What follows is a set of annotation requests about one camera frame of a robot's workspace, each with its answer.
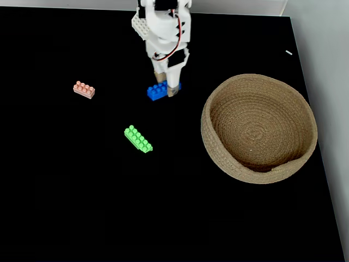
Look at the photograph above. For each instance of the blue lego block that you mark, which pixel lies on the blue lego block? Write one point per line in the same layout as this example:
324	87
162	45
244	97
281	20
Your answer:
156	91

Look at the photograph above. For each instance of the green lego block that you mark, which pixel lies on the green lego block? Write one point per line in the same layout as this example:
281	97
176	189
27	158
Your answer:
137	139

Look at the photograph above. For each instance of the pink lego block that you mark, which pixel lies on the pink lego block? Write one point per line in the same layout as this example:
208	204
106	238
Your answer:
84	89

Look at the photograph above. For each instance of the small white tape piece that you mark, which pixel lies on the small white tape piece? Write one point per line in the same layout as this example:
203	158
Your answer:
289	52

